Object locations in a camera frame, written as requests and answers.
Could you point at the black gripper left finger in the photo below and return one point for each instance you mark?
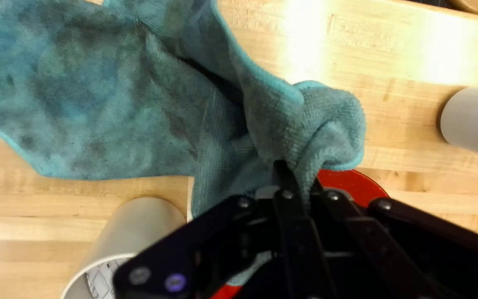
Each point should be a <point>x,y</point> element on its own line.
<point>240,250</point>

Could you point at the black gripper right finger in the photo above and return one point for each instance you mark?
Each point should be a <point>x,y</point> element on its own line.
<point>406,250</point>

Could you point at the blue microfiber cloth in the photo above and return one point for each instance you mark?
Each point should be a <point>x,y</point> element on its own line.
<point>112,100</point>

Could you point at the grey cylindrical cup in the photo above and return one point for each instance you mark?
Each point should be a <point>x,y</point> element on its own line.
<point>129,233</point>

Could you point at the white cup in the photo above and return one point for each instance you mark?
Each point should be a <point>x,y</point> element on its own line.
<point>472,122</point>

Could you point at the red plate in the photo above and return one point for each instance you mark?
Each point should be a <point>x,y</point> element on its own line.
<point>356,185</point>

